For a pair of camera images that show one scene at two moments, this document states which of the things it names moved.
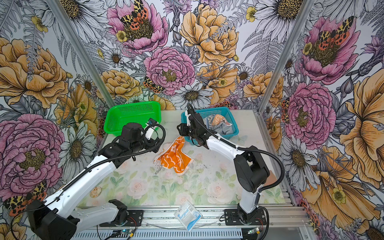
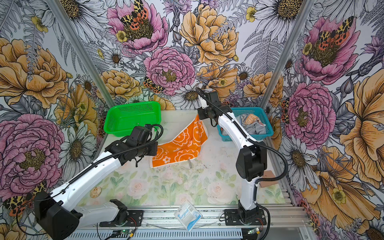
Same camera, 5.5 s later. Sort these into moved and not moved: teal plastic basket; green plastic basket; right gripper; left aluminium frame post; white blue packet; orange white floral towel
Moved: orange white floral towel; teal plastic basket; right gripper
Not moved: left aluminium frame post; green plastic basket; white blue packet
